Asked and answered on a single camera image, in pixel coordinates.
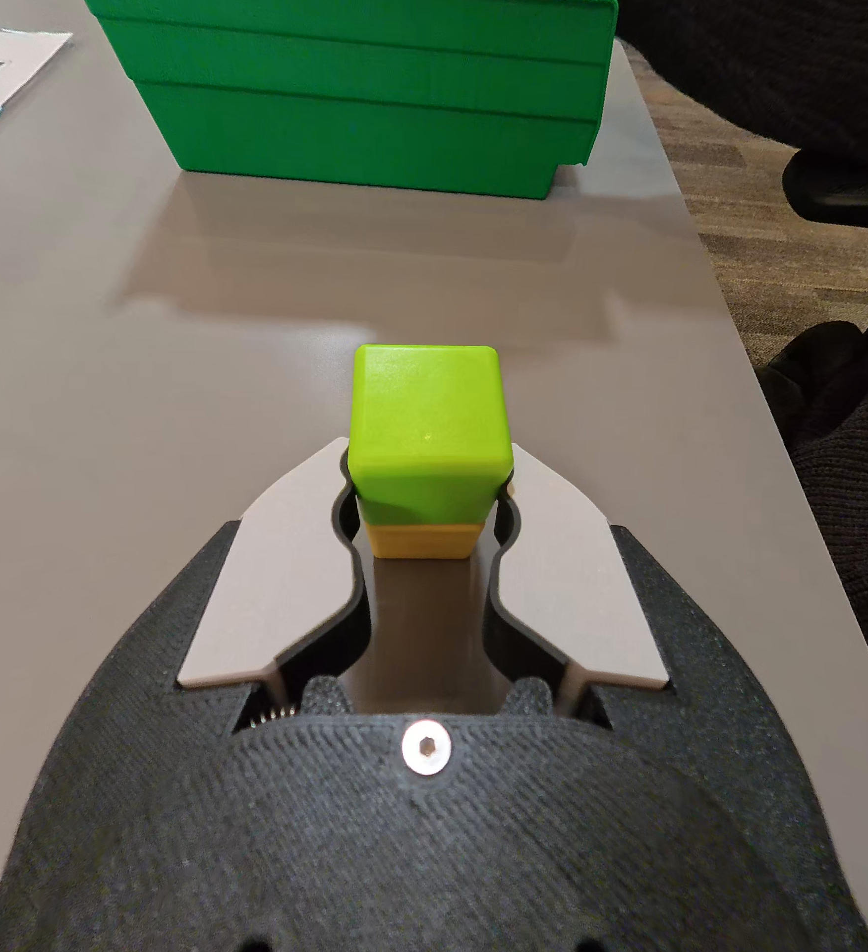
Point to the grey desk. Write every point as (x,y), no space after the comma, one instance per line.
(144,335)

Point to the green plastic bin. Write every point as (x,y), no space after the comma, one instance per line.
(359,111)

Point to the person's black sweater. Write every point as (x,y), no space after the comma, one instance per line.
(850,483)

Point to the black chair armrest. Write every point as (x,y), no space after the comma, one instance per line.
(843,186)

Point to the lime green cube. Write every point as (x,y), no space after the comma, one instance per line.
(426,416)

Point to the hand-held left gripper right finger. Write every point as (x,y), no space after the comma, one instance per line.
(582,587)

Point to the yellow cube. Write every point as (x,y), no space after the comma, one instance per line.
(419,541)

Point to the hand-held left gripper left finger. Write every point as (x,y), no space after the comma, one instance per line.
(270,580)

